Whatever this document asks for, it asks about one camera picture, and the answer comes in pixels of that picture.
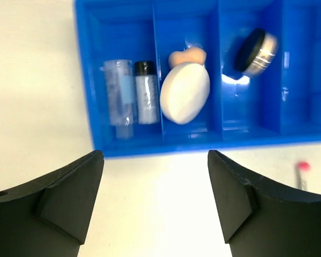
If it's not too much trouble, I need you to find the small bottle black cap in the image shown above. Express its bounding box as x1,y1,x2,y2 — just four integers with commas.
134,61,160,125

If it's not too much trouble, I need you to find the clear small bottle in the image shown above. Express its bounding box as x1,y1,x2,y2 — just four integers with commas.
103,59,137,139

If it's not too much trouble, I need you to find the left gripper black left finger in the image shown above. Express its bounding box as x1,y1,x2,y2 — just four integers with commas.
0,150,104,256

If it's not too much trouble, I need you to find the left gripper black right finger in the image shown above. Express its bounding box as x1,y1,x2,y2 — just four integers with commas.
208,150,321,256

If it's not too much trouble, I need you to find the blue plastic divided tray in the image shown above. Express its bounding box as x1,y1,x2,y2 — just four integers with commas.
74,1,321,157

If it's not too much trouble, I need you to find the round beige powder puff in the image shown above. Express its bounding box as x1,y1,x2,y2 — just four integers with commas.
160,62,210,125

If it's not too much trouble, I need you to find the beige makeup sponge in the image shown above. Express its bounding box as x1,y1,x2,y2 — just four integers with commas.
168,47,207,69

